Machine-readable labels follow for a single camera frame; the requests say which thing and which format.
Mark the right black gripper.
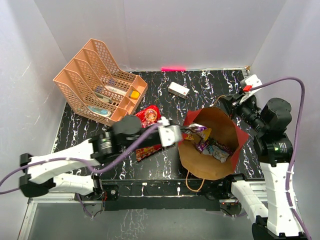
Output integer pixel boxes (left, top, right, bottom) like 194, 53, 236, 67
219, 91, 268, 135

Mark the red brown paper bag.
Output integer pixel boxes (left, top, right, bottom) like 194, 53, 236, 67
178, 107, 249, 192

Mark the red candy bag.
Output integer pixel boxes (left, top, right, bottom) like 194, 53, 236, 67
135, 105, 162, 162

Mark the purple candy packet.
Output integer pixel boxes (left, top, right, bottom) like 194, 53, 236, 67
185, 123, 207, 134

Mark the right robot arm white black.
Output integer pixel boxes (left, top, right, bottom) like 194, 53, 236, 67
220, 93, 308, 240

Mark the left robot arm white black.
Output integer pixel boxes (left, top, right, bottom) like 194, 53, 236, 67
19, 115, 164, 200

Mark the yellow snack bag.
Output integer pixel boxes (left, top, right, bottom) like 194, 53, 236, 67
182, 128, 212, 141

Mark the silver blue snack wrapper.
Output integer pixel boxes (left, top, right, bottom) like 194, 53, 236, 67
202, 145, 230, 163

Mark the purple snack wrapper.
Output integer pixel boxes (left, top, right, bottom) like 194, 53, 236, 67
194, 138, 233, 154

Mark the small white red box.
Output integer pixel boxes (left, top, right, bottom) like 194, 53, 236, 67
168, 82, 190, 99

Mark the orange yellow block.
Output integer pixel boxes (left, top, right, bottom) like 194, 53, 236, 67
129, 90, 140, 100

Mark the white packet in organizer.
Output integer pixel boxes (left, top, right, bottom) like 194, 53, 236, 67
104, 85, 127, 98

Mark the blue white item in organizer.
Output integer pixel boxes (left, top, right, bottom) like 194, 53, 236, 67
87, 106, 111, 118

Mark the pink plastic file organizer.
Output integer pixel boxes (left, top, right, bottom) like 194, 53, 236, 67
53, 38, 148, 126

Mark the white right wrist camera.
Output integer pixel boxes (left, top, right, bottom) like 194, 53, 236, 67
239, 74, 262, 105

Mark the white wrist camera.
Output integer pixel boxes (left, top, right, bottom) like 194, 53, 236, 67
239, 74, 262, 105
157, 116, 183, 147

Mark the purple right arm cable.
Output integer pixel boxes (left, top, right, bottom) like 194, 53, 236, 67
249, 76, 313, 240

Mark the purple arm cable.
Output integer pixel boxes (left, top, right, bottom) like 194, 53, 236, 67
0, 123, 163, 221
249, 76, 313, 240

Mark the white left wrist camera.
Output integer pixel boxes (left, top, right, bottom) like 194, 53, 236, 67
157, 116, 183, 147

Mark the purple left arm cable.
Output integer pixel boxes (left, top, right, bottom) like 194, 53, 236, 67
0, 123, 163, 221

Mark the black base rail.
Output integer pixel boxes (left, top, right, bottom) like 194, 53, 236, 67
74, 178, 251, 213

